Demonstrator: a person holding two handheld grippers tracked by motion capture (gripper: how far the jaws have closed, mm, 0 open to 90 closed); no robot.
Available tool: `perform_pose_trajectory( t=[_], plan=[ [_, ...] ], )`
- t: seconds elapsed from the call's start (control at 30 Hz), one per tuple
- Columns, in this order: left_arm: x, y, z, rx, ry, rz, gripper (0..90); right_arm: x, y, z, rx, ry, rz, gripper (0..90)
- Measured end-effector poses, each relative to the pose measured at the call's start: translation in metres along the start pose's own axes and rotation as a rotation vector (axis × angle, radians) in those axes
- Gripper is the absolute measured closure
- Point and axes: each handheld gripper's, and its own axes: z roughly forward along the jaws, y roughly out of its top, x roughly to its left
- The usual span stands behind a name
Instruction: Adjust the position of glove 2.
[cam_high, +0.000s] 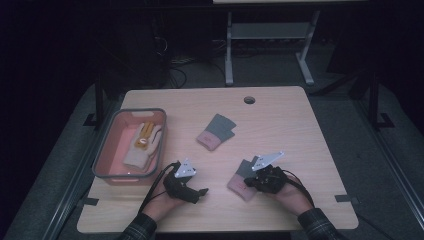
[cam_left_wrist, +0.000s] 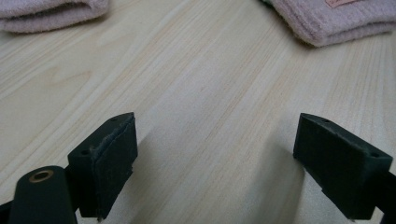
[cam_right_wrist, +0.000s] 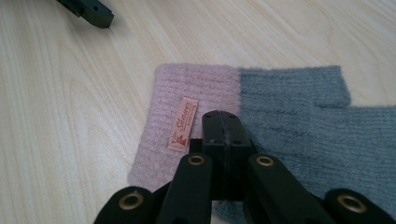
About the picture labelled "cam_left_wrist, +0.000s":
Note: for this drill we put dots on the cream knit glove orange label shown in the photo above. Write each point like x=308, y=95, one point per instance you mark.
x=46, y=14

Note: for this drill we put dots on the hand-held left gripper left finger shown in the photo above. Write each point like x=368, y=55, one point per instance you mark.
x=106, y=165

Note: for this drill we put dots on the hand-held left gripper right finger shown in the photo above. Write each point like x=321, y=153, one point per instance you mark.
x=339, y=168

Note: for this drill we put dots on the grey and pink fingerless glove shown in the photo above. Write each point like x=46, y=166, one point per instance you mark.
x=336, y=18

